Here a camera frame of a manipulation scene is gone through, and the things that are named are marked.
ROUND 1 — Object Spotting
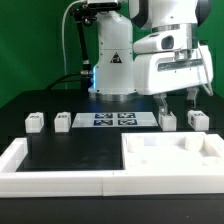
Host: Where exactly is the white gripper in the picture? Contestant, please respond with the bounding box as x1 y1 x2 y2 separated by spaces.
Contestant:
133 32 213 115

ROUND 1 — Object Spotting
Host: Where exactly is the white square table top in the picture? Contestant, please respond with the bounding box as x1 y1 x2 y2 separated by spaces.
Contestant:
122 132 224 173

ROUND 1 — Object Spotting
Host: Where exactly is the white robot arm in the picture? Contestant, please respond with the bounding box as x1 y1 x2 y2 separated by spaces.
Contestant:
87 0 213 115

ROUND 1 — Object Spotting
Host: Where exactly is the white fiducial marker sheet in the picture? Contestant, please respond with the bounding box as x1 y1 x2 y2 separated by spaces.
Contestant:
72 112 158 128

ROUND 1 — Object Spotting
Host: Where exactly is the white U-shaped obstacle fence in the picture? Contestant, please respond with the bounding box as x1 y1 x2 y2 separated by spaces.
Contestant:
0 138 224 197

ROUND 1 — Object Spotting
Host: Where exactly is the black cable bundle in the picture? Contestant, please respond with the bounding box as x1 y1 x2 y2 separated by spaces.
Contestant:
45 73 91 91

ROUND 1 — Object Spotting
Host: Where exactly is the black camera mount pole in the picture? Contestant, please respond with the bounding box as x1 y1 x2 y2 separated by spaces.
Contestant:
70 3 97 92

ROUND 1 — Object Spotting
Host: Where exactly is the white cable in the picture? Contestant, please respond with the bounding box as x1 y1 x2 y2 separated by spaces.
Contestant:
61 0 88 90

